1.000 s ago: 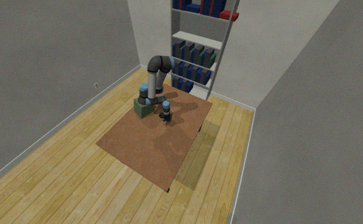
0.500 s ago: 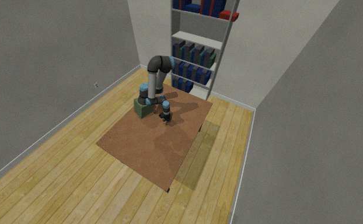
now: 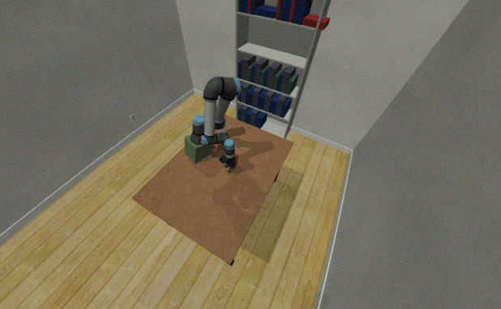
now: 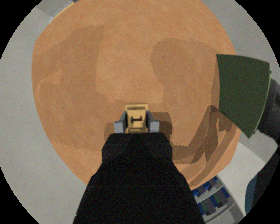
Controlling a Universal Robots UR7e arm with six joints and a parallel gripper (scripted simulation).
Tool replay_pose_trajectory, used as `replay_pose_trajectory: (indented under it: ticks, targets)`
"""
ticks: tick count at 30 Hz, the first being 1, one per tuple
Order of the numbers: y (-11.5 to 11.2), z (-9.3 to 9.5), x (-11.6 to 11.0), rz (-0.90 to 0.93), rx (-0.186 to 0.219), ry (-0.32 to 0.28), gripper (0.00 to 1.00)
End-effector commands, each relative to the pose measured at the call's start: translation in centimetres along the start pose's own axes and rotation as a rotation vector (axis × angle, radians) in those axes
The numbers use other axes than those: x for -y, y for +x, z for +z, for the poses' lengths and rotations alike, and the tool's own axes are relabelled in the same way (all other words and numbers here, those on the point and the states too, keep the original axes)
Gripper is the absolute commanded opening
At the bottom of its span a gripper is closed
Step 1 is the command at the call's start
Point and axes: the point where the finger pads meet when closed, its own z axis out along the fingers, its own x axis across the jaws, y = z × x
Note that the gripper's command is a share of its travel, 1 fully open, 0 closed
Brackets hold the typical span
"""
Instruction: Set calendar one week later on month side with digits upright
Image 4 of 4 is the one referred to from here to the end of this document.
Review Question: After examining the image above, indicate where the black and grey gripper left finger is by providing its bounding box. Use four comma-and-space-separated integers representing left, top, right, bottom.
114, 111, 128, 133

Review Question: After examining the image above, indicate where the tan open-top tray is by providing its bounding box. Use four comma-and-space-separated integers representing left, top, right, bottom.
125, 103, 148, 133

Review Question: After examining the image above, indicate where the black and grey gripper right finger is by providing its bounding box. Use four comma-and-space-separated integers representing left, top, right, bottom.
146, 110, 159, 133

